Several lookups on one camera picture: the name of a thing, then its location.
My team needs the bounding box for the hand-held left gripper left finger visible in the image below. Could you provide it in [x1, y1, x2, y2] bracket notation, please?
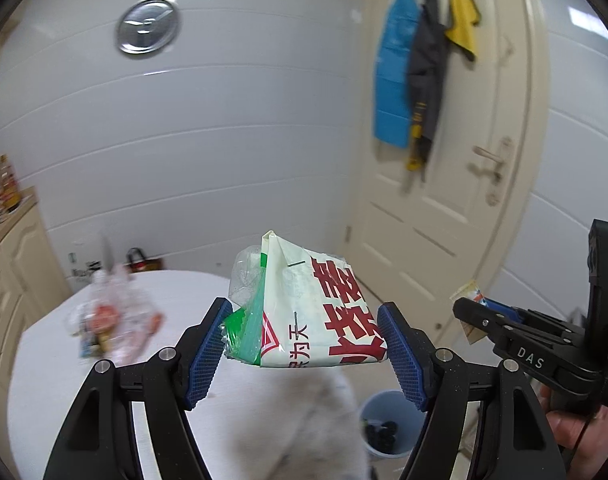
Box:
[43, 297, 233, 480]

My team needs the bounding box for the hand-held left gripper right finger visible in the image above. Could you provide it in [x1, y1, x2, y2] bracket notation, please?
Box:
[376, 302, 567, 480]

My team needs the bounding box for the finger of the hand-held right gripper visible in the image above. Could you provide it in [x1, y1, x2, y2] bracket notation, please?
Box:
[452, 297, 602, 386]
[486, 298, 587, 347]

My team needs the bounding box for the blue plastic bin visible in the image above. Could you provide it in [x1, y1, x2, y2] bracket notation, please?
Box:
[359, 391, 427, 461]

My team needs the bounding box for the white red green plastic bag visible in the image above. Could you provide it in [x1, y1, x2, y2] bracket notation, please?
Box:
[259, 230, 389, 368]

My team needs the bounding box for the person's right hand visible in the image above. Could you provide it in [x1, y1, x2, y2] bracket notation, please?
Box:
[544, 402, 608, 456]

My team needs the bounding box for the clear plastic bag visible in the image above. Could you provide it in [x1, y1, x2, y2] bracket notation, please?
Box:
[66, 232, 165, 366]

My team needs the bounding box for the white fluffy garment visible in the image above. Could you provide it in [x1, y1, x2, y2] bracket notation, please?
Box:
[229, 367, 370, 480]

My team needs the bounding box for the brown paper bag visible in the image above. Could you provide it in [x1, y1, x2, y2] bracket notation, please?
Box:
[125, 247, 165, 273]

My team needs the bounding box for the cream panel door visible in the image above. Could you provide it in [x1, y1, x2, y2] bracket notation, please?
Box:
[341, 0, 552, 361]

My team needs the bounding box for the cream kitchen counter cabinet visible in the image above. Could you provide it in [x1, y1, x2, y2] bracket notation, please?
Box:
[0, 187, 72, 401]

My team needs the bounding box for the brown sauce bottle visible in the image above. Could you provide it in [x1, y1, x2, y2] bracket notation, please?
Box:
[3, 156, 20, 212]

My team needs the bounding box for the grey apron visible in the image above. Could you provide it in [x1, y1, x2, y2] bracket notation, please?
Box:
[405, 0, 452, 183]

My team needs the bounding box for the blue plastic apron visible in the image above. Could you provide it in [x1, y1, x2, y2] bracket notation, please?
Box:
[373, 0, 421, 150]

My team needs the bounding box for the yellow cloth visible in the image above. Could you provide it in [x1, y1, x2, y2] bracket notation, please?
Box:
[444, 0, 482, 62]

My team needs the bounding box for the brass door handle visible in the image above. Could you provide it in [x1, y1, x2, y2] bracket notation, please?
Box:
[473, 136, 516, 206]

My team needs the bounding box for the round metal wall cover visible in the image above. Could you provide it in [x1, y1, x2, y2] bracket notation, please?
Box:
[115, 0, 181, 57]

